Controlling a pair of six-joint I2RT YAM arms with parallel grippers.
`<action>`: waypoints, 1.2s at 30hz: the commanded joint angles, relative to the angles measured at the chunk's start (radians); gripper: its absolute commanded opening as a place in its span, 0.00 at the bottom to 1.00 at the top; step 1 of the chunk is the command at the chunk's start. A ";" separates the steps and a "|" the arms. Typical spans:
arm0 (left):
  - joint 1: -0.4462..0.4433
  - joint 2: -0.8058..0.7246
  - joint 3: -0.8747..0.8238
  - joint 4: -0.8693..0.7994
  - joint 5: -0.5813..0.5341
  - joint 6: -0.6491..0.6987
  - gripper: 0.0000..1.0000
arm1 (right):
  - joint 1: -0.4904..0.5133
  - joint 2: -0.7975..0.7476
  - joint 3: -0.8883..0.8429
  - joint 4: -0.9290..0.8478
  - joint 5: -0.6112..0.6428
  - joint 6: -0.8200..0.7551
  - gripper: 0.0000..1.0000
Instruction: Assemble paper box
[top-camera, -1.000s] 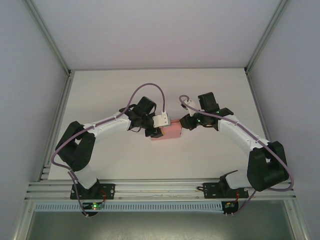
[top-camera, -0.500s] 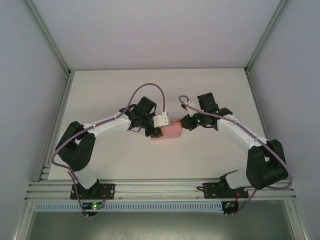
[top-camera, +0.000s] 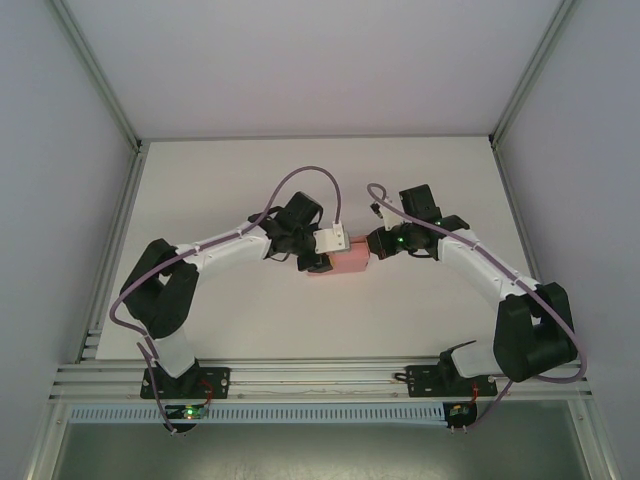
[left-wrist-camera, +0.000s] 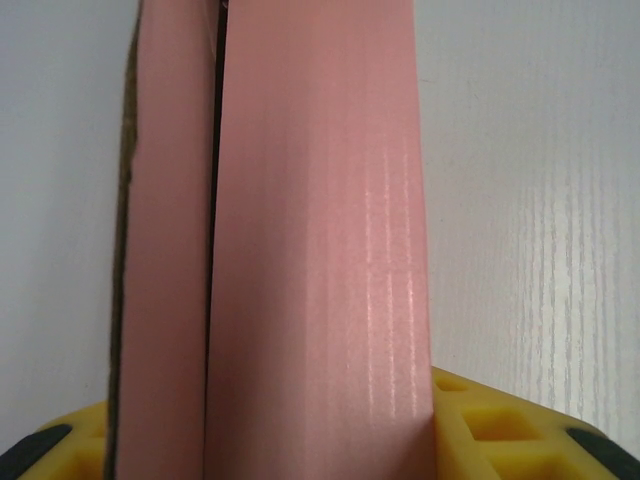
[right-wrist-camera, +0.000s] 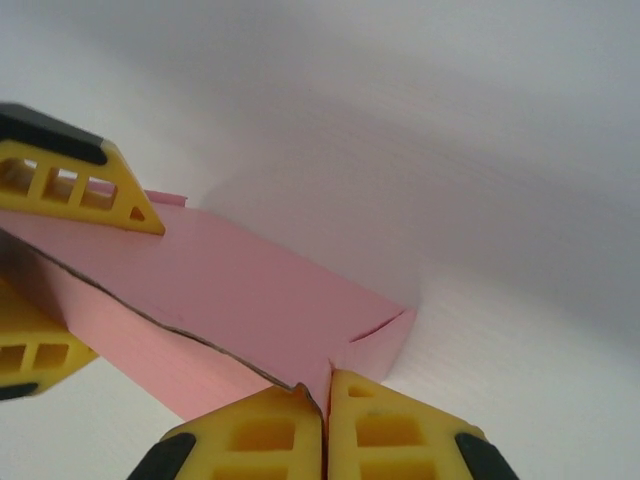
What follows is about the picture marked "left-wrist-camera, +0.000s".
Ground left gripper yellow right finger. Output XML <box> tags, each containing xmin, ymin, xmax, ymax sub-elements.
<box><xmin>430</xmin><ymin>365</ymin><xmax>640</xmax><ymax>480</ymax></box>

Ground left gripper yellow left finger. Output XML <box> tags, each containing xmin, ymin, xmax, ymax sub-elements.
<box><xmin>0</xmin><ymin>398</ymin><xmax>121</xmax><ymax>480</ymax></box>

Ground pink cardboard box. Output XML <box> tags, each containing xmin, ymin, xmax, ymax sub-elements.
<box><xmin>102</xmin><ymin>0</ymin><xmax>436</xmax><ymax>480</ymax></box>

